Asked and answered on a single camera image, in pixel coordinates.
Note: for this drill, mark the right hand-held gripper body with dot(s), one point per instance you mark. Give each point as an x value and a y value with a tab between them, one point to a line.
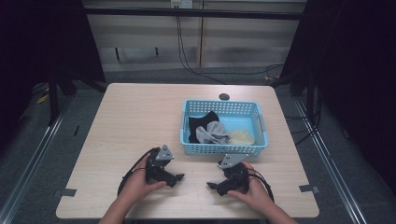
236	179

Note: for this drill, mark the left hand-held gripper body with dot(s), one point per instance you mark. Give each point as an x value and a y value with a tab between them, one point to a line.
157	166

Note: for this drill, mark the person's right hand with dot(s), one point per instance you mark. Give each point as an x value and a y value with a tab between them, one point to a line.
255	194

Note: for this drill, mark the person's left hand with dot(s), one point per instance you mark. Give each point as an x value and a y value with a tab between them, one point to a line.
135	186

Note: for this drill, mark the cream sock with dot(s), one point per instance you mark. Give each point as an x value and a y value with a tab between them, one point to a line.
241	137

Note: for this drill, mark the grey sock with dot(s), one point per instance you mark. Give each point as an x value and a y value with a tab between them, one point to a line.
214	132

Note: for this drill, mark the black sock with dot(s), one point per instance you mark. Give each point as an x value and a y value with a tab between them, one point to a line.
196	124

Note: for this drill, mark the light blue plastic basket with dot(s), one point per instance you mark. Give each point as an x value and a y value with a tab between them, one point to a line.
241	119

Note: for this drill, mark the grey tape strip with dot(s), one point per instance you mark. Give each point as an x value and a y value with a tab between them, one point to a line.
67	192
308	188

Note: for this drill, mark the dark round table grommet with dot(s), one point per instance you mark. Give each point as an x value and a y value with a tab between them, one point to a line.
224	96

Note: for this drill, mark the black metal stand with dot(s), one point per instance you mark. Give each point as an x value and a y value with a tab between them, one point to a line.
53	99

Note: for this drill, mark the yellow floor object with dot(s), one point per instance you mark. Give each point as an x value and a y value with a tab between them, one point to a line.
42	98

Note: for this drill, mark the black curtain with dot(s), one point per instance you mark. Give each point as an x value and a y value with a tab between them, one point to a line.
355	77
40	46

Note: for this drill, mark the black horizontal bar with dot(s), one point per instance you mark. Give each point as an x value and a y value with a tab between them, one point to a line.
193	13

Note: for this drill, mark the metal floor rail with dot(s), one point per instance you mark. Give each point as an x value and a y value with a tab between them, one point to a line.
28	168
330	168

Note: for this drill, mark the white wall socket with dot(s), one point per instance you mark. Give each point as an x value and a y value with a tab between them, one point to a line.
181	3

